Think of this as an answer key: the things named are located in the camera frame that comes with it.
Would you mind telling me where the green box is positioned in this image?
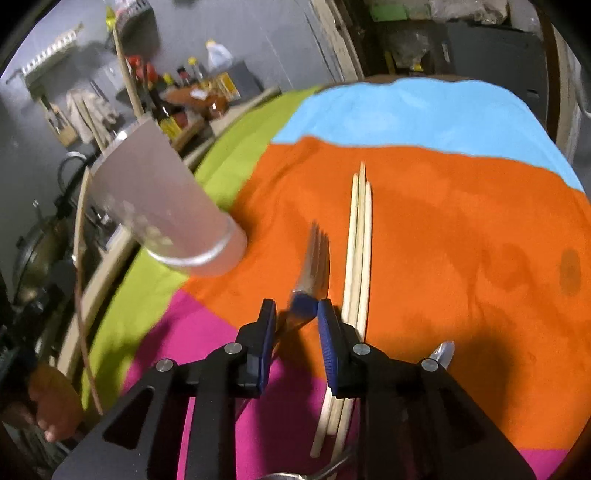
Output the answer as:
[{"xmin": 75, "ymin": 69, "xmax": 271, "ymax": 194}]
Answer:
[{"xmin": 368, "ymin": 0, "xmax": 433, "ymax": 22}]

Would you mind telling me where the white plastic utensil holder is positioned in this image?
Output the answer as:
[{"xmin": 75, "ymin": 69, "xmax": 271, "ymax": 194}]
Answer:
[{"xmin": 87, "ymin": 114, "xmax": 249, "ymax": 278}]

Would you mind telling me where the person's left hand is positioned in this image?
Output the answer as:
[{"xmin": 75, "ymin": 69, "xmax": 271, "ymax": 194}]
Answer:
[{"xmin": 27, "ymin": 364, "xmax": 87, "ymax": 444}]

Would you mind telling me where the colourful striped cloth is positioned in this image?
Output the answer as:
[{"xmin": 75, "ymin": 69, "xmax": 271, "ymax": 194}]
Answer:
[{"xmin": 81, "ymin": 77, "xmax": 585, "ymax": 480}]

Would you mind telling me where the red plastic bag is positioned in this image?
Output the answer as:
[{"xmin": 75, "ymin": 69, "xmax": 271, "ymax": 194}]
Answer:
[{"xmin": 126, "ymin": 54, "xmax": 156, "ymax": 94}]

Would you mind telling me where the silver spoon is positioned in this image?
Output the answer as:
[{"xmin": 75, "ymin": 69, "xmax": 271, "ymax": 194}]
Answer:
[{"xmin": 262, "ymin": 442, "xmax": 357, "ymax": 480}]

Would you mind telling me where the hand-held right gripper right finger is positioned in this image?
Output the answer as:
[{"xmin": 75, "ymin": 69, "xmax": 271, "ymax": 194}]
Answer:
[{"xmin": 317, "ymin": 298, "xmax": 539, "ymax": 480}]

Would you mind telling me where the yellow label sauce bottle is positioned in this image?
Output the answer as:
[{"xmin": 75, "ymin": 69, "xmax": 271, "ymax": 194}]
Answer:
[{"xmin": 151, "ymin": 82, "xmax": 184, "ymax": 140}]

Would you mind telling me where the worn white door frame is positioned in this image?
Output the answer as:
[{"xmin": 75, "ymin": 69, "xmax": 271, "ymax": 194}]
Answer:
[{"xmin": 308, "ymin": 0, "xmax": 583, "ymax": 158}]

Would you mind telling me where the grey wall rack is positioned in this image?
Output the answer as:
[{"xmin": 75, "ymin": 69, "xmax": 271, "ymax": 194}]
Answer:
[{"xmin": 113, "ymin": 0, "xmax": 156, "ymax": 29}]

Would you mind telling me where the hanging wooden board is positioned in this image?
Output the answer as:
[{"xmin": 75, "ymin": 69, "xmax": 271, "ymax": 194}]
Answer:
[{"xmin": 43, "ymin": 99, "xmax": 78, "ymax": 149}]

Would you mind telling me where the yellow cap sauce bottle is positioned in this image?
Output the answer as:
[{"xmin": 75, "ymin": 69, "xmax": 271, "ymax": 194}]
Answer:
[{"xmin": 187, "ymin": 56, "xmax": 208, "ymax": 84}]

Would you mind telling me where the hanging beige towel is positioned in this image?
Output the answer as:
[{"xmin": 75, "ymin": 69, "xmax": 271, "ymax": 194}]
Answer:
[{"xmin": 66, "ymin": 89, "xmax": 115, "ymax": 142}]

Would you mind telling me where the metal faucet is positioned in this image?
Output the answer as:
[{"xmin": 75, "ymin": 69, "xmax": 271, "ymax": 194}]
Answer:
[{"xmin": 57, "ymin": 151, "xmax": 96, "ymax": 195}]

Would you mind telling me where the clear plastic bag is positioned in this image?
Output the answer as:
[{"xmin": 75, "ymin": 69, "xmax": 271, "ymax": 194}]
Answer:
[{"xmin": 428, "ymin": 0, "xmax": 509, "ymax": 25}]

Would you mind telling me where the clear oil jug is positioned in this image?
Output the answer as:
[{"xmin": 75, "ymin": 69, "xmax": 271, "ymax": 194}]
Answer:
[{"xmin": 205, "ymin": 39, "xmax": 235, "ymax": 75}]

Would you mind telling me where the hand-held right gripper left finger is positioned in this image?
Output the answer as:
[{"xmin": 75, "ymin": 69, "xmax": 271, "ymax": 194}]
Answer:
[{"xmin": 52, "ymin": 298, "xmax": 278, "ymax": 480}]

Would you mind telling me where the grey cabinet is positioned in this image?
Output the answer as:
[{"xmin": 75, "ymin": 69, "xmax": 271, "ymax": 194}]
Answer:
[{"xmin": 442, "ymin": 20, "xmax": 551, "ymax": 126}]

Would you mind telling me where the white wall basket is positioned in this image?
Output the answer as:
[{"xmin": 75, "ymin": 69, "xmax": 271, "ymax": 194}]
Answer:
[{"xmin": 20, "ymin": 23, "xmax": 85, "ymax": 87}]

